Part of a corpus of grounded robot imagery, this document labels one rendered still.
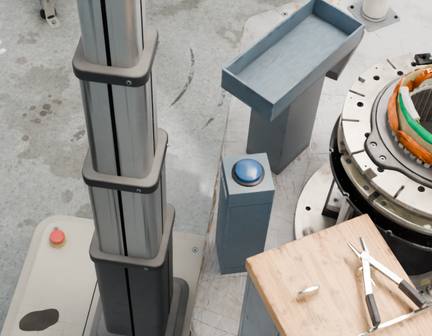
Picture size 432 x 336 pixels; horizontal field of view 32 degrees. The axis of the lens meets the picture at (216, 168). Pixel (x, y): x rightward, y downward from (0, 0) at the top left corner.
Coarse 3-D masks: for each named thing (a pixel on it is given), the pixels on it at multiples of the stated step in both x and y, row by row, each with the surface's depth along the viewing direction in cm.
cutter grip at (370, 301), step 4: (368, 296) 97; (372, 296) 97; (368, 300) 97; (372, 300) 97; (368, 304) 97; (372, 304) 96; (368, 308) 97; (372, 308) 96; (376, 308) 96; (372, 312) 96; (376, 312) 96; (372, 316) 96; (376, 316) 96; (372, 320) 96; (376, 320) 95; (380, 320) 95; (376, 324) 96
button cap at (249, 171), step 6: (240, 162) 115; (246, 162) 115; (252, 162) 115; (240, 168) 114; (246, 168) 114; (252, 168) 114; (258, 168) 114; (240, 174) 114; (246, 174) 114; (252, 174) 114; (258, 174) 114; (240, 180) 114; (246, 180) 113; (252, 180) 113
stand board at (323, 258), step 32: (352, 224) 107; (256, 256) 103; (288, 256) 103; (320, 256) 104; (352, 256) 104; (384, 256) 104; (256, 288) 103; (288, 288) 101; (320, 288) 101; (352, 288) 101; (384, 288) 101; (288, 320) 98; (320, 320) 98; (352, 320) 98; (384, 320) 99; (416, 320) 99
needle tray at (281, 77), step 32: (320, 0) 134; (288, 32) 134; (320, 32) 134; (352, 32) 133; (256, 64) 129; (288, 64) 130; (320, 64) 125; (256, 96) 121; (288, 96) 122; (320, 96) 138; (256, 128) 141; (288, 128) 135; (288, 160) 146
